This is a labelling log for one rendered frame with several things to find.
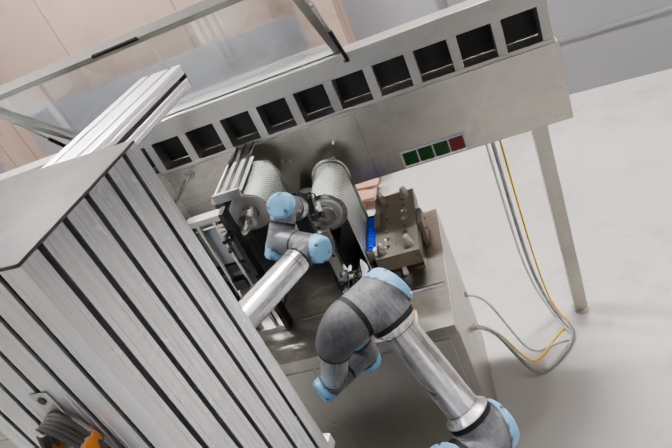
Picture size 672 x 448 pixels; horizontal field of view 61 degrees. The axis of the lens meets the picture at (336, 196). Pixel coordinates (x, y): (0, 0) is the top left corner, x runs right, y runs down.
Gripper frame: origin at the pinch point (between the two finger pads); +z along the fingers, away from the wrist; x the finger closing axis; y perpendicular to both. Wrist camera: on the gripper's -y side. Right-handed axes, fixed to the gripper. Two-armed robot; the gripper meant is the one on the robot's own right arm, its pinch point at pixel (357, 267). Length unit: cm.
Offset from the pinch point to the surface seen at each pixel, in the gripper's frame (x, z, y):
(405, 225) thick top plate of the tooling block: -15.7, 25.9, -6.8
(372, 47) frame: -25, 46, 55
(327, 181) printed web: 3.8, 23.7, 21.9
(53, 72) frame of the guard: 63, 10, 92
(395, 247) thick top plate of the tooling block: -11.6, 13.4, -6.0
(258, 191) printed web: 25.8, 16.8, 30.0
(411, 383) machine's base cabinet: -3.7, -13.7, -44.7
